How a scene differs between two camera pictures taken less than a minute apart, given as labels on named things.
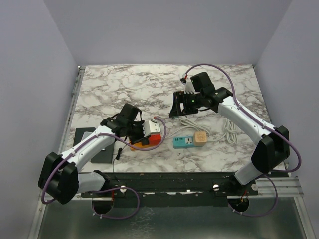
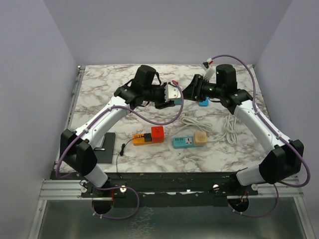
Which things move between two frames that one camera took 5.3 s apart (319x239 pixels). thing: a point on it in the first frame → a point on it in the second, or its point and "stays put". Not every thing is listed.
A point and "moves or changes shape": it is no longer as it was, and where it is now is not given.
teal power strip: x=183 y=142 stays put
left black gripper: x=141 y=138 → x=163 y=104
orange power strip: x=139 y=145 moves or changes shape
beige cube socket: x=200 y=138 stays put
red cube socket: x=154 y=139 stays put
